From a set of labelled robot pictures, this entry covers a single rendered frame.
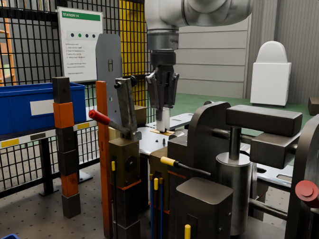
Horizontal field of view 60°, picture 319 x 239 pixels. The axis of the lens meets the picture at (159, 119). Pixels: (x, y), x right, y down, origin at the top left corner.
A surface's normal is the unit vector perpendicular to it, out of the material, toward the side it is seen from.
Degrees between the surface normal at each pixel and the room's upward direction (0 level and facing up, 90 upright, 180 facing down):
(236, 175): 90
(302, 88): 90
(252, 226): 0
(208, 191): 0
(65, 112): 90
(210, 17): 156
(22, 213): 0
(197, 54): 90
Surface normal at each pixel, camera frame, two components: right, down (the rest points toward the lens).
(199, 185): 0.00, -0.97
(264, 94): -0.47, 0.22
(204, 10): -0.41, 0.57
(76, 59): 0.75, 0.16
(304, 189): -0.55, -0.37
